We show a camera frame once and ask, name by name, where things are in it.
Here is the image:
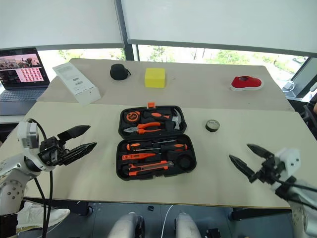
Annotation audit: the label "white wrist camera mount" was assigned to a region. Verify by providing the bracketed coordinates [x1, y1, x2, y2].
[269, 147, 301, 192]
[16, 120, 41, 150]

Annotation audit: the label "orange handled pliers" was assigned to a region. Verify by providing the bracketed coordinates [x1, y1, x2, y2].
[122, 121, 165, 135]

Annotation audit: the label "open grey laptop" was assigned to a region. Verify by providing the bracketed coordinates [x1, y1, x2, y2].
[0, 47, 51, 117]

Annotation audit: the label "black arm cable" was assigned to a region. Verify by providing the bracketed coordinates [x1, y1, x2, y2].
[25, 119, 54, 238]
[275, 176, 317, 207]

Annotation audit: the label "orange black handled screwdriver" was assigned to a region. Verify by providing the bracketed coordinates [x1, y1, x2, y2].
[135, 143, 188, 152]
[125, 139, 178, 152]

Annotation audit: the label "black office chair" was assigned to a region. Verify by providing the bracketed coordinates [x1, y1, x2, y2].
[303, 98, 317, 135]

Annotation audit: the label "black round zip pouch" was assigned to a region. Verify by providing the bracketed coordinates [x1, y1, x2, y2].
[109, 63, 132, 81]

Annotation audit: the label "thin white floor cable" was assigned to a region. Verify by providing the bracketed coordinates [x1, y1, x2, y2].
[161, 204, 174, 238]

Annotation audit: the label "orange black utility knife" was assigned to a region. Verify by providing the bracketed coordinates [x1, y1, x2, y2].
[121, 160, 174, 177]

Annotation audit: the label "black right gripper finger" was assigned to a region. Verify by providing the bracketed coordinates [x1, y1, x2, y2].
[229, 155, 257, 183]
[247, 143, 275, 160]

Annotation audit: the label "dark electrical tape roll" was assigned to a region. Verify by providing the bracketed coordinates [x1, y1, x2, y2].
[205, 119, 221, 133]

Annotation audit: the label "long white cardboard box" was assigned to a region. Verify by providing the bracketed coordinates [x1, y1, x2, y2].
[52, 61, 102, 107]

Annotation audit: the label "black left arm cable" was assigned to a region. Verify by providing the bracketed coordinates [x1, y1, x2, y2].
[25, 119, 54, 238]

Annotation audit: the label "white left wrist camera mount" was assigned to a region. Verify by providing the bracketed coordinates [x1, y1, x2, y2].
[16, 120, 41, 150]

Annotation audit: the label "black tool case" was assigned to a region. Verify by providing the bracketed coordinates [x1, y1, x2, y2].
[115, 101, 198, 182]

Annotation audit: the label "white sneaker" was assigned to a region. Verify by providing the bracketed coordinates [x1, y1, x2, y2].
[16, 201, 71, 229]

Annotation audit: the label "orange voltage tester pen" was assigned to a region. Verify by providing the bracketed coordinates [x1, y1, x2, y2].
[121, 152, 157, 161]

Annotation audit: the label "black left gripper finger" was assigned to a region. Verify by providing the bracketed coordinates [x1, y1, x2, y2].
[64, 142, 98, 162]
[57, 125, 91, 141]

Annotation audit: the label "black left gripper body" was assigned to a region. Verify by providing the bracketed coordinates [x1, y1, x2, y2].
[37, 136, 71, 166]

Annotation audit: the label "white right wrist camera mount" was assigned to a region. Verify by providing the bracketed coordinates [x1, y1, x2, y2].
[269, 147, 301, 192]

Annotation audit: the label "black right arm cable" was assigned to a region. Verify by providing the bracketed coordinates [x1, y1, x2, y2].
[275, 176, 317, 207]

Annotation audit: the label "white roller blind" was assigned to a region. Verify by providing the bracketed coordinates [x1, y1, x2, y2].
[120, 0, 317, 58]
[0, 0, 125, 50]

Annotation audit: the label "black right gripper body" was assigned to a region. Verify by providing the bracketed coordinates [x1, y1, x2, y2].
[255, 155, 285, 184]

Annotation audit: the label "dark window mullion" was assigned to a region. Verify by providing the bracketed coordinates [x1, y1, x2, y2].
[114, 0, 140, 61]

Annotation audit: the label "yellow foam block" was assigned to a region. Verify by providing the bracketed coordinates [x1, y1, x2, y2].
[144, 67, 166, 89]

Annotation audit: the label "white power adapter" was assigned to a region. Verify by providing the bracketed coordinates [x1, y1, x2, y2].
[283, 80, 296, 92]

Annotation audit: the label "claw hammer orange black handle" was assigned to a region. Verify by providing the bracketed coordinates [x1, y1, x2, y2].
[143, 108, 185, 131]

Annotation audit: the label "black table base bar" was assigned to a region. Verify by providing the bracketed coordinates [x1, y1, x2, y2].
[227, 207, 291, 221]

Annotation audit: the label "red white small shoe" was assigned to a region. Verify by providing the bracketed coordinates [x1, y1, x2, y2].
[229, 75, 264, 92]

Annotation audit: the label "silver rounded robot leg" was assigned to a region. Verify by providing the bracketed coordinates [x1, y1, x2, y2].
[108, 211, 145, 238]
[175, 211, 199, 238]

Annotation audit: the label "orange black tape measure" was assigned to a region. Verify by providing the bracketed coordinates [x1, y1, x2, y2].
[124, 111, 141, 123]

